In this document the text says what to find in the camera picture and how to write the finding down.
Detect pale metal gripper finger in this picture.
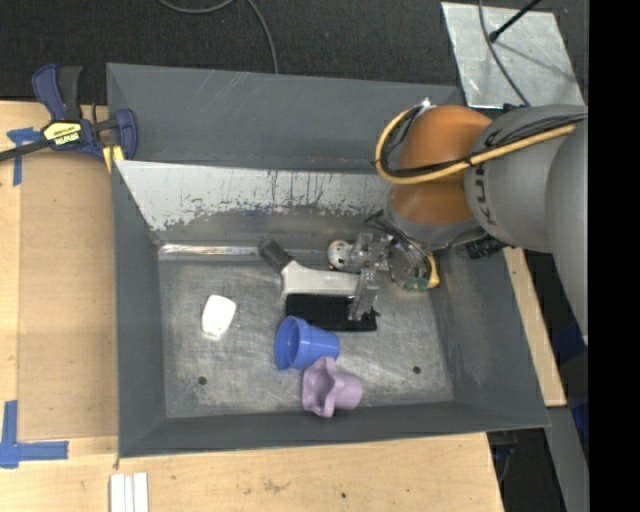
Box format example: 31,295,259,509
347,268,380,322

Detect blue plastic cup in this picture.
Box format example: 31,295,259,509
273,315,342,372

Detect purple flower-shaped cup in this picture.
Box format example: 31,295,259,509
300,355,364,420

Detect white rounded plastic piece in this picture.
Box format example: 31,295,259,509
200,294,238,342

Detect grey metal bin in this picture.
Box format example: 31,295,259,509
105,62,552,459

